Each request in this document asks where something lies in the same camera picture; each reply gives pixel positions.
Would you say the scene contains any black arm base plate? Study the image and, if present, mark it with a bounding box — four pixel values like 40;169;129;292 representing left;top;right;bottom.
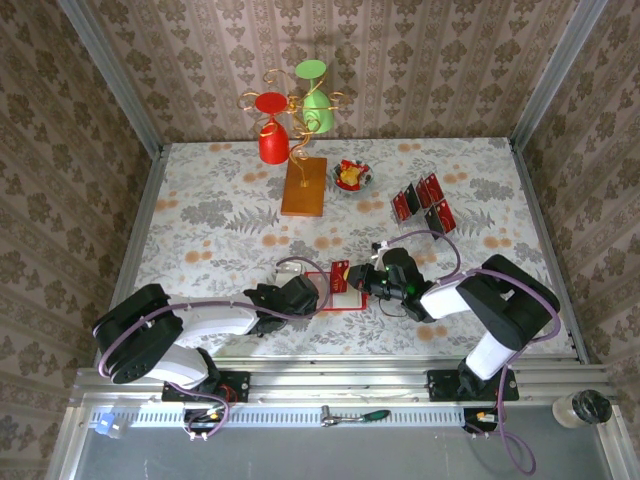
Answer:
160;369;252;404
426;368;520;403

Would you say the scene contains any red cards group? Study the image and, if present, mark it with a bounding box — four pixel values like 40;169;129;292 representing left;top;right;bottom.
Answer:
389;172;459;242

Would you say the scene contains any ratchet wrench green handle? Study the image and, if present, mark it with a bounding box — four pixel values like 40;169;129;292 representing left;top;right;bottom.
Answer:
320;405;392;429

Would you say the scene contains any blue and white connector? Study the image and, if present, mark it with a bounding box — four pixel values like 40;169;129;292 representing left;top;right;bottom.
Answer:
96;412;132;441

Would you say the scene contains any black power connector bracket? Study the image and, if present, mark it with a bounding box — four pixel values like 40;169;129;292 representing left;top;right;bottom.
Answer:
462;407;504;435
182;407;230;436

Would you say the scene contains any clear glass candy bowl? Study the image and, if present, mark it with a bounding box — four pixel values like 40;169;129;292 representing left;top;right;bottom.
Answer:
331;158;376;196

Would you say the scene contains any red card holder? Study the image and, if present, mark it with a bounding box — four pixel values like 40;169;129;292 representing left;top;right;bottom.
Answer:
303;271;370;312

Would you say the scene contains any red wine glass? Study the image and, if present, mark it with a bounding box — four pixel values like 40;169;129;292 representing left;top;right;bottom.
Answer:
254;91;291;166

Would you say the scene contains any aluminium frame beam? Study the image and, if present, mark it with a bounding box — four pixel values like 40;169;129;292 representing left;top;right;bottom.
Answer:
69;355;615;407

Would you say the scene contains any aluminium corner post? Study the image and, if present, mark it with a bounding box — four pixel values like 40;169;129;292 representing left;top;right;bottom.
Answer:
508;0;601;149
55;0;166;156

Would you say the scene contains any green wine glass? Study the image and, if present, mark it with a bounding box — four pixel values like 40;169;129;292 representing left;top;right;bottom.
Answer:
293;59;335;135

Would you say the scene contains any gold wire stand wooden base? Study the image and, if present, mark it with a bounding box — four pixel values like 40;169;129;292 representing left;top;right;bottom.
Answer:
237;68;349;219

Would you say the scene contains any floral patterned tablecloth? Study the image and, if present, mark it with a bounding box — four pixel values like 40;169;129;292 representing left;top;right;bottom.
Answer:
124;138;576;357

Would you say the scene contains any aluminium table side rail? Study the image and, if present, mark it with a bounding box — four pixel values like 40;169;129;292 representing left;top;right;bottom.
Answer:
507;137;591;366
117;143;169;301

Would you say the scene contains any slotted white cable duct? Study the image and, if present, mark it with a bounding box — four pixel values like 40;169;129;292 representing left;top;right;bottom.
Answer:
119;407;469;429

